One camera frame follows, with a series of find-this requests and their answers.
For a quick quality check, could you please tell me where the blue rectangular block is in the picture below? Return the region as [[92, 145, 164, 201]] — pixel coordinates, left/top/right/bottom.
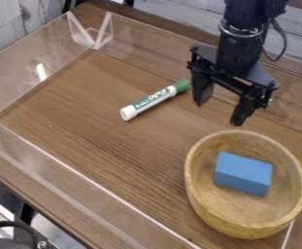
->
[[213, 152, 273, 197]]

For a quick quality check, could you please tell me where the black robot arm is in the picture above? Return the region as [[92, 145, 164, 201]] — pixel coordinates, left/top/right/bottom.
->
[[187, 0, 288, 126]]

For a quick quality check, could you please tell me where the black metal bracket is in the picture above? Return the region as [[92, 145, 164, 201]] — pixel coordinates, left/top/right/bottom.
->
[[14, 228, 60, 249]]

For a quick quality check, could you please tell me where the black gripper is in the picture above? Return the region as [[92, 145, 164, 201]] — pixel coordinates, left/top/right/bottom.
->
[[187, 44, 279, 126]]

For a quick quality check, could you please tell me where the clear acrylic table enclosure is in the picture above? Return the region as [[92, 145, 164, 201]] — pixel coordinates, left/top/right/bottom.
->
[[0, 10, 302, 249]]

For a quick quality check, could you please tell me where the green Expo marker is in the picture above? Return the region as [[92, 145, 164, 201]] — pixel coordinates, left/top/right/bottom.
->
[[120, 79, 191, 121]]

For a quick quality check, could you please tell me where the brown wooden bowl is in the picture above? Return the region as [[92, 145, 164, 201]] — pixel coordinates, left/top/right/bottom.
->
[[184, 129, 302, 239]]

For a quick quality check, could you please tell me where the black cable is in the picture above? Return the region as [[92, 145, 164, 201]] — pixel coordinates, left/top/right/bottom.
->
[[0, 222, 34, 249]]

